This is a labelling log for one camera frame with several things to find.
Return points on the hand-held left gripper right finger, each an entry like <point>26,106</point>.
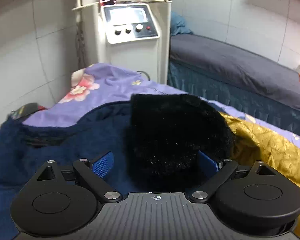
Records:
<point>208,162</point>

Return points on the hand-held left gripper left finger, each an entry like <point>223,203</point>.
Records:
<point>103,164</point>

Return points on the black furry garment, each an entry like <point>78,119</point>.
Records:
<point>175,140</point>

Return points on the navy blue garment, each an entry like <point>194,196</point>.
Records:
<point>65,142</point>

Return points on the gold satin garment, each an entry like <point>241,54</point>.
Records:
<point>272,152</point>

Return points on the teal bed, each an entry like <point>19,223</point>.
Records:
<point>227,92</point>

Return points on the purple floral bedsheet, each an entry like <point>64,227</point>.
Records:
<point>102,90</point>

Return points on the black and red object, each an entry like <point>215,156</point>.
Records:
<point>25,111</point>

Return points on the grey massage bed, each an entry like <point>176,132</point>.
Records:
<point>235,65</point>

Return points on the white machine with control panel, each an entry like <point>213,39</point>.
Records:
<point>137,45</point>

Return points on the teal pillow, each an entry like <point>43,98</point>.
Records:
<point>180,25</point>

